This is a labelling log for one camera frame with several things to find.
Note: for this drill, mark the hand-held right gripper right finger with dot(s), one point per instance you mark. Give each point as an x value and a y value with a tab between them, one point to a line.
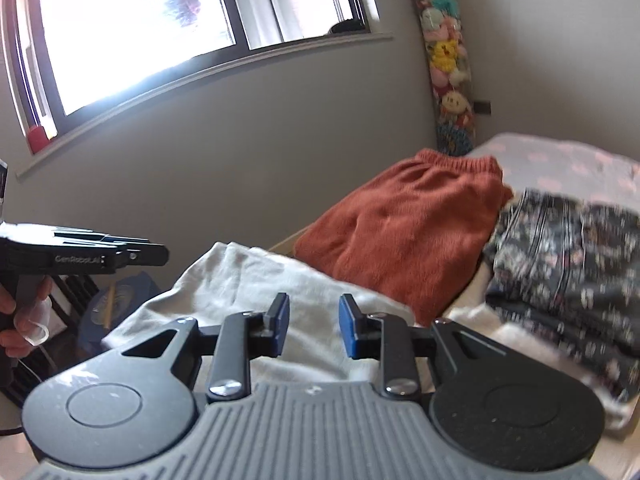
350	327

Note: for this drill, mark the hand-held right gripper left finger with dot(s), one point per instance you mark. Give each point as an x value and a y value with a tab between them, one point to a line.
279	325

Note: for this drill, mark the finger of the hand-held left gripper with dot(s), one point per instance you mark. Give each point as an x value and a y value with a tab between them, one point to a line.
147	255

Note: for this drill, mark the cream garment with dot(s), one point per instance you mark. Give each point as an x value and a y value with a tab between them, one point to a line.
225	280

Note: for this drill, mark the person's left hand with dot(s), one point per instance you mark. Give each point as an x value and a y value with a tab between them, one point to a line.
10	310

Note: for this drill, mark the black slatted object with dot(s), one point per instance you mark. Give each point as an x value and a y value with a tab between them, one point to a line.
75	295

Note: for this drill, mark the blue bag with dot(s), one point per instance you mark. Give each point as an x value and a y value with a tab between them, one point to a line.
125	300

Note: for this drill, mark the rust orange garment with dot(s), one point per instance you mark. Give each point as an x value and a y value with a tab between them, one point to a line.
400	230

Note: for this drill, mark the red cup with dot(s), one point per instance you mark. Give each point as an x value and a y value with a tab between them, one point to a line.
37	141

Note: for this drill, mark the floral denim jeans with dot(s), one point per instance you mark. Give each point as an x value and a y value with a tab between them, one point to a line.
565	270

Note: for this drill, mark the window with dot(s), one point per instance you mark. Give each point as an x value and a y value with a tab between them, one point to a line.
150	20

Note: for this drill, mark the pink dotted bed cover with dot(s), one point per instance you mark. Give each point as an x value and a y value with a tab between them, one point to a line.
550	160

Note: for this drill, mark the clear tube of plush toys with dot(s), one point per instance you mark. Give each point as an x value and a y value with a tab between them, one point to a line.
445	60

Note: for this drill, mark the dark object on windowsill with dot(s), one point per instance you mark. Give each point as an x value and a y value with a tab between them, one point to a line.
347	27

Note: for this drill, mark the black wall outlet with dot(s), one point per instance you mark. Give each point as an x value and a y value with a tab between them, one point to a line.
483	107

